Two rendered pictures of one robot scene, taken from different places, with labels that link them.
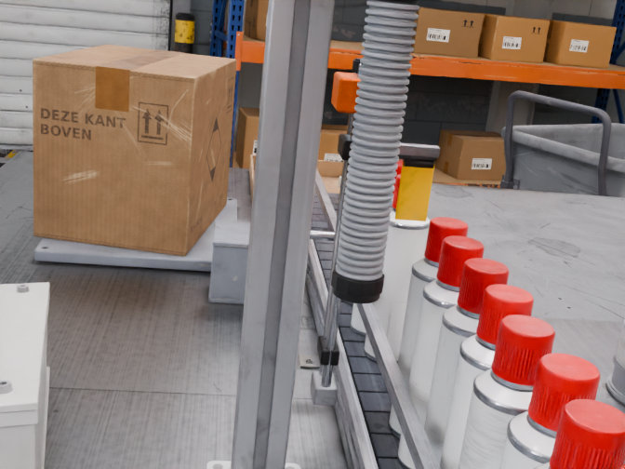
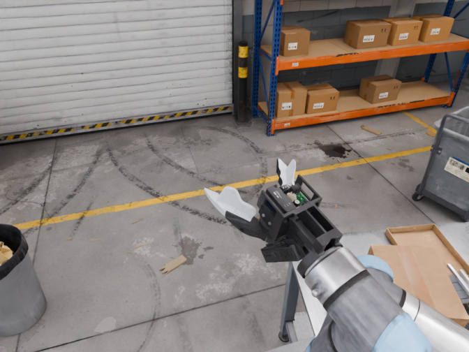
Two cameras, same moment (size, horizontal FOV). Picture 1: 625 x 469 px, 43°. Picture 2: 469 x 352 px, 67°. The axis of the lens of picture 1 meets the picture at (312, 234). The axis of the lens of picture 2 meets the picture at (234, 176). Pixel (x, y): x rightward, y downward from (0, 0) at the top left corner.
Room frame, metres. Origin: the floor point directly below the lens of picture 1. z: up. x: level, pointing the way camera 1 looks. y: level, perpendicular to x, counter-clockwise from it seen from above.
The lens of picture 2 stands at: (0.50, 0.93, 2.14)
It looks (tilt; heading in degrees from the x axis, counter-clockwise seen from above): 36 degrees down; 0
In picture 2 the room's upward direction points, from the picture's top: straight up
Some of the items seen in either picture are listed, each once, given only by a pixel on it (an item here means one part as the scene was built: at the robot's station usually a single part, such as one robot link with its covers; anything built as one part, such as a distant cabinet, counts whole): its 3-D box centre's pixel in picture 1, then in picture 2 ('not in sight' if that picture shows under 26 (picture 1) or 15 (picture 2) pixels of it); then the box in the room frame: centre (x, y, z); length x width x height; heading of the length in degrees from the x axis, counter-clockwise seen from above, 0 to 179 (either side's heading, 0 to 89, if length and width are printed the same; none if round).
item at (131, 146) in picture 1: (141, 141); (404, 300); (1.29, 0.30, 0.99); 0.30 x 0.24 x 0.27; 176
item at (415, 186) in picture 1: (415, 190); not in sight; (0.72, -0.09, 1.09); 0.03 x 0.01 x 0.06; 97
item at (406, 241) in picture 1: (398, 269); not in sight; (0.81, -0.10, 0.98); 0.05 x 0.05 x 0.20
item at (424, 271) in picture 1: (432, 330); not in sight; (0.66, -0.12, 0.98); 0.05 x 0.05 x 0.20
